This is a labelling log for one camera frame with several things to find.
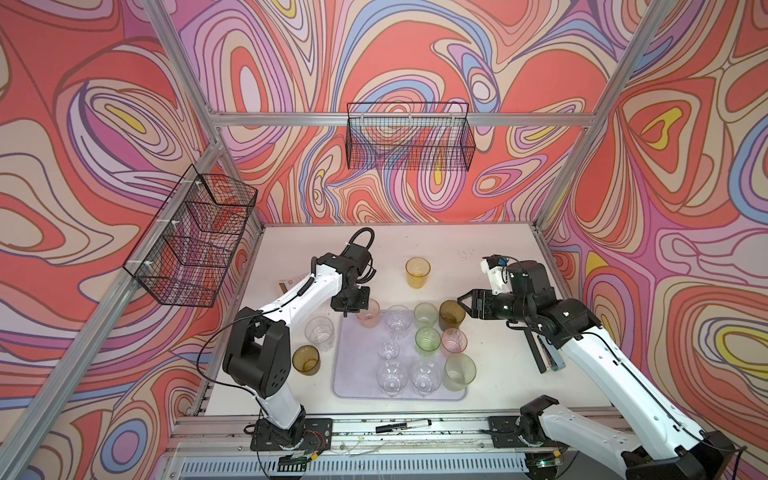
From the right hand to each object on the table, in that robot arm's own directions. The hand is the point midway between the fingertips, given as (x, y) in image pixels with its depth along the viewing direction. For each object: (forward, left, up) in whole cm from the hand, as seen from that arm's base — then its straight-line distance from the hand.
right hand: (470, 308), depth 74 cm
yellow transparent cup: (+23, +10, -15) cm, 30 cm away
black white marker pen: (-22, +18, -19) cm, 34 cm away
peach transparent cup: (+6, +26, -14) cm, 30 cm away
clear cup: (-11, +11, -19) cm, 25 cm away
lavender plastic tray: (-7, +25, -18) cm, 32 cm away
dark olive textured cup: (+6, +1, -16) cm, 17 cm away
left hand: (+7, +28, -10) cm, 31 cm away
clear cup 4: (+4, +42, -18) cm, 46 cm away
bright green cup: (0, +9, -19) cm, 21 cm away
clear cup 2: (-10, +20, -19) cm, 30 cm away
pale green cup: (+7, +9, -17) cm, 20 cm away
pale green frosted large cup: (-10, +1, -18) cm, 21 cm away
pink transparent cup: (-1, +1, -18) cm, 18 cm away
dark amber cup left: (-5, +45, -17) cm, 48 cm away
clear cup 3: (+6, +18, -17) cm, 25 cm away
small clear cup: (-3, +21, -18) cm, 28 cm away
